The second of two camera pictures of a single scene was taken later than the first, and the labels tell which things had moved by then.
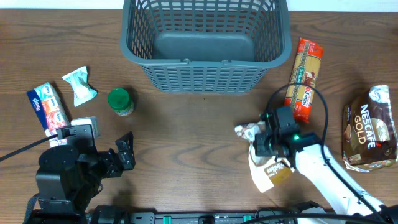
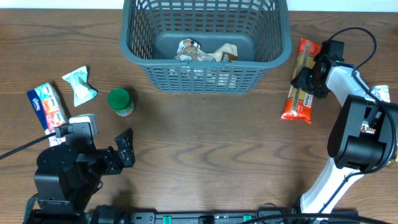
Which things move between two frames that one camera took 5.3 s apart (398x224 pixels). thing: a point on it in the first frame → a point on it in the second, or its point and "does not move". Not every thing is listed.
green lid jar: (119, 99) does not move
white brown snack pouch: (268, 171) → (189, 50)
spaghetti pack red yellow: (305, 68) does not move
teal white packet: (83, 91) does not move
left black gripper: (112, 166) does not move
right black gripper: (261, 144) → (313, 81)
